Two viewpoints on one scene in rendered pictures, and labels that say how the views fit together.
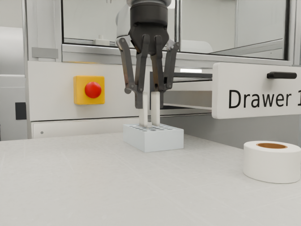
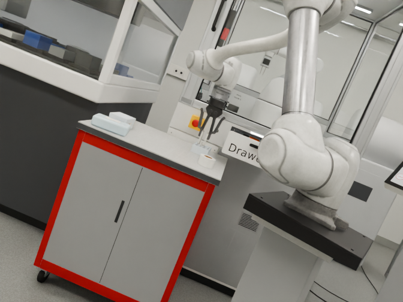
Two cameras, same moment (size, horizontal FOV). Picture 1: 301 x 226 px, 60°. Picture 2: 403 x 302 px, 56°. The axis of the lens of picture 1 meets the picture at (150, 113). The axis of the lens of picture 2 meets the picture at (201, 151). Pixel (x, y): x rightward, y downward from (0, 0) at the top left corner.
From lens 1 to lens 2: 1.41 m
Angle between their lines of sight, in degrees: 30
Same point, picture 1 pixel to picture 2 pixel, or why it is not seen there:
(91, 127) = (192, 139)
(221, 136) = (264, 181)
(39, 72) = (180, 107)
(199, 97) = not seen: hidden behind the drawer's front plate
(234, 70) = (236, 136)
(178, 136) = (205, 151)
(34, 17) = (188, 84)
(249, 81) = (243, 144)
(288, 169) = (203, 162)
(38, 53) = (183, 99)
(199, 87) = not seen: hidden behind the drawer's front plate
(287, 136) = not seen: hidden behind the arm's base
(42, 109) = (175, 123)
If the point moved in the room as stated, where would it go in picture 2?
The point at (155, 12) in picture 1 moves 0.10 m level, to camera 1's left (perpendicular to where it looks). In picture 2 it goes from (215, 103) to (199, 96)
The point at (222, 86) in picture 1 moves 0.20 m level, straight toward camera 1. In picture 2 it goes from (228, 140) to (198, 132)
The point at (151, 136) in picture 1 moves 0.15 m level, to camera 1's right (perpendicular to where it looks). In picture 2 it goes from (194, 147) to (219, 159)
